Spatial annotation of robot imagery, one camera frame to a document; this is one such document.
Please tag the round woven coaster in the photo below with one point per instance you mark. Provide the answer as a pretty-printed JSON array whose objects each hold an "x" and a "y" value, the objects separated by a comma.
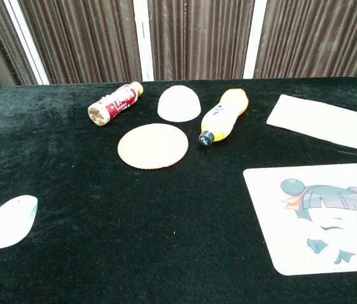
[{"x": 153, "y": 145}]

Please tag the white frame post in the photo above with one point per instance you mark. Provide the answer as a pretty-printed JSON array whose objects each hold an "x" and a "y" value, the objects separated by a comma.
[
  {"x": 27, "y": 44},
  {"x": 143, "y": 47},
  {"x": 255, "y": 38}
]

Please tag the black velvet tablecloth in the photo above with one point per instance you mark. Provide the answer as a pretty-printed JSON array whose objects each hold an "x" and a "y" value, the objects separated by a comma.
[{"x": 102, "y": 221}]

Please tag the white folded towel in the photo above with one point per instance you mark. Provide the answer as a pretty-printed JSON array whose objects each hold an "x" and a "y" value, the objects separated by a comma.
[{"x": 317, "y": 122}]

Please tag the red labelled drink bottle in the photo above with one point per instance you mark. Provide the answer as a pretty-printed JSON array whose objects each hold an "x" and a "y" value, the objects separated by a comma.
[{"x": 118, "y": 103}]

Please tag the orange drink bottle black cap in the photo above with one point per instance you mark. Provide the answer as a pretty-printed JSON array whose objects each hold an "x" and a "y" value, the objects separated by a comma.
[{"x": 226, "y": 114}]

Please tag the cartoon girl mouse pad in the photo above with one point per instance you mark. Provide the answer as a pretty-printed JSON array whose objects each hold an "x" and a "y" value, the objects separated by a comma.
[{"x": 276, "y": 221}]

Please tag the white computer mouse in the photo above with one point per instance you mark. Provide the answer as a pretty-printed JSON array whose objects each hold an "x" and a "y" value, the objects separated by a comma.
[{"x": 10, "y": 221}]

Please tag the white upturned bowl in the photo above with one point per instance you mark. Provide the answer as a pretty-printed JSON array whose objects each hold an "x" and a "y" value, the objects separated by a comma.
[{"x": 178, "y": 103}]

